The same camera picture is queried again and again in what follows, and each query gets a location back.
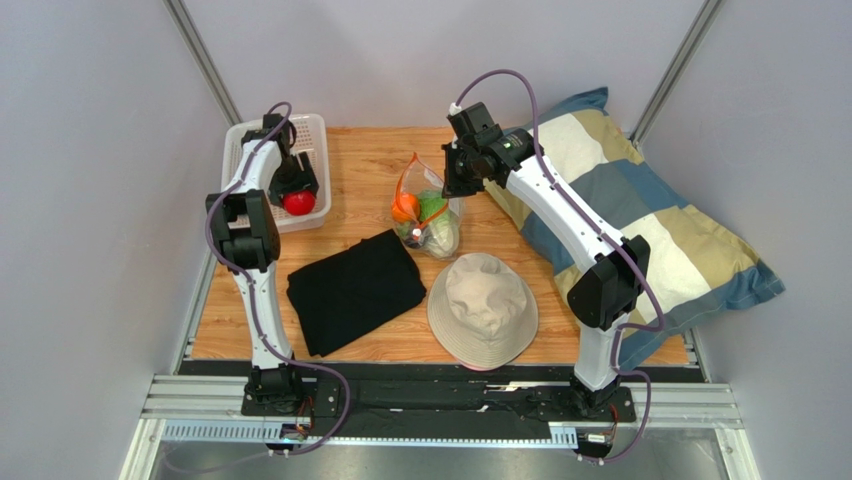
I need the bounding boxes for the fake red apple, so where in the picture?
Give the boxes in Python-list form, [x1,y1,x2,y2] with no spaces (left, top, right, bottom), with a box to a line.
[281,190,316,216]

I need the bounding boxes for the clear orange zip top bag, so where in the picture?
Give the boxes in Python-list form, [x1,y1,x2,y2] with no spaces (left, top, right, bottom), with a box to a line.
[390,153,463,260]

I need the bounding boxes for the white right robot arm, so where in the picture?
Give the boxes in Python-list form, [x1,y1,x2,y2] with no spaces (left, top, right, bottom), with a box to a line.
[442,102,651,418]

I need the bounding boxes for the fake green lettuce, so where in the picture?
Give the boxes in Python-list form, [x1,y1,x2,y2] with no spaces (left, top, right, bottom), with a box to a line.
[417,190,448,224]

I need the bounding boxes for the fake orange fruit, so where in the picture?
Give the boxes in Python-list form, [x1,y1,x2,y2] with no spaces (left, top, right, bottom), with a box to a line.
[390,192,421,224]

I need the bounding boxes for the fake pale cabbage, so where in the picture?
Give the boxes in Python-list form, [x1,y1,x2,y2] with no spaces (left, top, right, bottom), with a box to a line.
[423,216,460,259]

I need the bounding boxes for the white plastic basket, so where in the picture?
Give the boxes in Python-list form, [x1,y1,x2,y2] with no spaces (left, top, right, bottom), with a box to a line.
[221,114,331,234]

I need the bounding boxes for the black folded cloth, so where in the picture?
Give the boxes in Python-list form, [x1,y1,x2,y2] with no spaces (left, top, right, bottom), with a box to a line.
[287,230,427,357]

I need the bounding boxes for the beige bucket hat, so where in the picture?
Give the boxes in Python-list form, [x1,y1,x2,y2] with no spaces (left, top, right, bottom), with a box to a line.
[427,253,539,372]

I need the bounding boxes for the blue beige checked pillow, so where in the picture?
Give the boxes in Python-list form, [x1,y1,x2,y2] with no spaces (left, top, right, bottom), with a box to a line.
[451,86,786,371]

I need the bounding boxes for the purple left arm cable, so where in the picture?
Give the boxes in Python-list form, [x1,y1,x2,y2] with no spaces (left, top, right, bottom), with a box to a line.
[203,101,352,457]

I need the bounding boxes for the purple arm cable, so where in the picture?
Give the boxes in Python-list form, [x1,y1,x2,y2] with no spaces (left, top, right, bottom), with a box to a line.
[203,101,352,457]
[449,68,667,465]

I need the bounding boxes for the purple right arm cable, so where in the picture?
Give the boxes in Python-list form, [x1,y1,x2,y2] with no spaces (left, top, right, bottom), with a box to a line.
[449,68,667,465]

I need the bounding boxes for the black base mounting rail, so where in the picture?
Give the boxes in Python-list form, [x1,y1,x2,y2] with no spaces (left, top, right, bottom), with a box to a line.
[139,359,743,451]

